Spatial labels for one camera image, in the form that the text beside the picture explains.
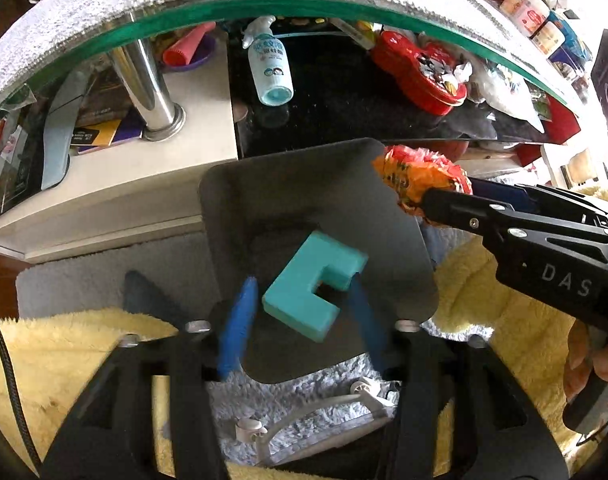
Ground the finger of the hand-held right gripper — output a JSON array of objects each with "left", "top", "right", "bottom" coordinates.
[
  {"left": 420, "top": 187, "right": 515, "bottom": 237},
  {"left": 470, "top": 177, "right": 542, "bottom": 213}
]

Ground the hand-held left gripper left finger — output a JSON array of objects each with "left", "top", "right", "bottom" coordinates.
[{"left": 41, "top": 275, "right": 259, "bottom": 480}]

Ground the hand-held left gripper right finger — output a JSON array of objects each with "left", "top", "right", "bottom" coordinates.
[{"left": 346, "top": 272, "right": 569, "bottom": 480}]

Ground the orange snack wrapper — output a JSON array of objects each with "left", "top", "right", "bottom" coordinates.
[{"left": 373, "top": 145, "right": 473, "bottom": 218}]

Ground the teal foam block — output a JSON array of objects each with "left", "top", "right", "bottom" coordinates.
[{"left": 261, "top": 231, "right": 369, "bottom": 343}]

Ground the dark grey trash bin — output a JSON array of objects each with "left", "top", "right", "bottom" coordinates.
[{"left": 199, "top": 137, "right": 441, "bottom": 386}]

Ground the person's right hand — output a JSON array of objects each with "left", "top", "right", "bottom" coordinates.
[{"left": 564, "top": 317, "right": 608, "bottom": 403}]

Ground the clear plastic bag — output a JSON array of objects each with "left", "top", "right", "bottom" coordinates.
[{"left": 471, "top": 62, "right": 547, "bottom": 133}]

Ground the grey shaggy rug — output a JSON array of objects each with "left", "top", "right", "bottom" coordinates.
[{"left": 15, "top": 232, "right": 494, "bottom": 471}]

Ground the red cartoon tin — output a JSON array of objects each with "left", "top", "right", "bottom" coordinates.
[{"left": 371, "top": 30, "right": 468, "bottom": 117}]

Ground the blue snack bag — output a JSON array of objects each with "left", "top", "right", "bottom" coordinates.
[{"left": 548, "top": 10, "right": 592, "bottom": 78}]

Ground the yellow fluffy blanket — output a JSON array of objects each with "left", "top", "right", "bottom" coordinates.
[{"left": 0, "top": 185, "right": 608, "bottom": 480}]

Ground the yellow snack packet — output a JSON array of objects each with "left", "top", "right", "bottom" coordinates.
[{"left": 334, "top": 19, "right": 385, "bottom": 51}]

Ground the white teal spray bottle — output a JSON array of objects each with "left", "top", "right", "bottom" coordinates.
[{"left": 241, "top": 15, "right": 295, "bottom": 107}]

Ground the purple yellow book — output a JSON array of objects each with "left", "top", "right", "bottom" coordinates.
[{"left": 69, "top": 110, "right": 145, "bottom": 155}]

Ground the chrome table leg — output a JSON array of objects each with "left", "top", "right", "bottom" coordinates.
[{"left": 111, "top": 37, "right": 187, "bottom": 142}]

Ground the glass coffee table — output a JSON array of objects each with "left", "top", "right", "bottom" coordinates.
[{"left": 0, "top": 0, "right": 599, "bottom": 261}]

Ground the light blue curved panel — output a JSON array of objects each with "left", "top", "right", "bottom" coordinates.
[{"left": 40, "top": 67, "right": 92, "bottom": 191}]

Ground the purple bowl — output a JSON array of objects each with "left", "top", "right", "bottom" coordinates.
[{"left": 161, "top": 35, "right": 217, "bottom": 70}]

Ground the red silicone cone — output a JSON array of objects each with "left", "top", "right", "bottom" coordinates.
[{"left": 164, "top": 22, "right": 217, "bottom": 67}]

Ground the white plastic wheeled frame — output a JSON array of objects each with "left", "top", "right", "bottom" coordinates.
[{"left": 231, "top": 375, "right": 402, "bottom": 466}]

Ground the black braided cable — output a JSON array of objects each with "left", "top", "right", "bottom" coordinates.
[{"left": 0, "top": 297, "right": 45, "bottom": 476}]

